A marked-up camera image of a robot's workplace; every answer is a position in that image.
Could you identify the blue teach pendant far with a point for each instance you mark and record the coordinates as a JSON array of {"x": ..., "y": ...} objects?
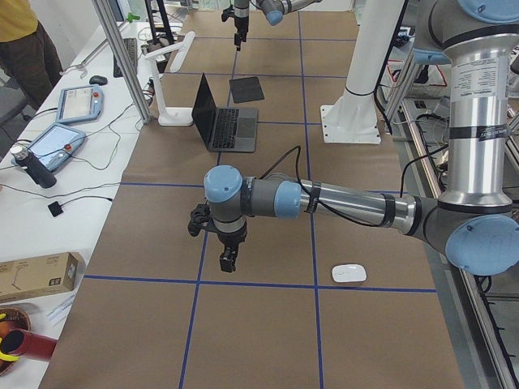
[{"x": 81, "y": 104}]

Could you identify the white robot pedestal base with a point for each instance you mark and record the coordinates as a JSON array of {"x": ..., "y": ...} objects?
[{"x": 353, "y": 119}]

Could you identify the blue teach pendant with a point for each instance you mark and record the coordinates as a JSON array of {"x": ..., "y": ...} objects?
[
  {"x": 81, "y": 104},
  {"x": 56, "y": 145}
]

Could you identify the black computer mouse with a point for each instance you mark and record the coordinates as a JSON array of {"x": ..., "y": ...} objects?
[{"x": 98, "y": 80}]

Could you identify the small black square device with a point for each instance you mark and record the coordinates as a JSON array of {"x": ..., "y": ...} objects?
[{"x": 55, "y": 208}]

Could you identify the red cylinder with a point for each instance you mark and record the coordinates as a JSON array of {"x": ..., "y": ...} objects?
[{"x": 27, "y": 344}]

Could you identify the blue teach pendant near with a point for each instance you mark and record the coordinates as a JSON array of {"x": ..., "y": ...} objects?
[{"x": 56, "y": 145}]

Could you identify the yellow bananas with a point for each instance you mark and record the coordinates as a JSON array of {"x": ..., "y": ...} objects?
[{"x": 4, "y": 352}]

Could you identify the grey laptop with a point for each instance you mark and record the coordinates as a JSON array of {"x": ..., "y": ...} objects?
[{"x": 224, "y": 129}]

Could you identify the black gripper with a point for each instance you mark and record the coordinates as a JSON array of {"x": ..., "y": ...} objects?
[
  {"x": 230, "y": 243},
  {"x": 241, "y": 22}
]

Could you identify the cardboard box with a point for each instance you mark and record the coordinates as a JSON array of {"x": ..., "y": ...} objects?
[{"x": 39, "y": 276}]

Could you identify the person in yellow shirt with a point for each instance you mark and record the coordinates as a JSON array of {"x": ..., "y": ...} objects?
[{"x": 28, "y": 54}]

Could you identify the black mouse pad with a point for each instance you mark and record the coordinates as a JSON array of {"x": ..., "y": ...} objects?
[{"x": 246, "y": 89}]

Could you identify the black office chair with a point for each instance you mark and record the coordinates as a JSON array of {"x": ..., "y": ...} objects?
[{"x": 13, "y": 103}]

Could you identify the aluminium frame post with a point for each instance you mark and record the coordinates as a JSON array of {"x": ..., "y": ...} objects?
[{"x": 115, "y": 40}]

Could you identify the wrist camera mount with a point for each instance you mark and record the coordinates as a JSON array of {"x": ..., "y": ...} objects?
[
  {"x": 199, "y": 219},
  {"x": 227, "y": 13}
]

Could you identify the white computer mouse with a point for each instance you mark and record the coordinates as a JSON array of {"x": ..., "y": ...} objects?
[{"x": 349, "y": 273}]

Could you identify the black water bottle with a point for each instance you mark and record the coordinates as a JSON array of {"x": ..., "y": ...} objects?
[{"x": 25, "y": 159}]

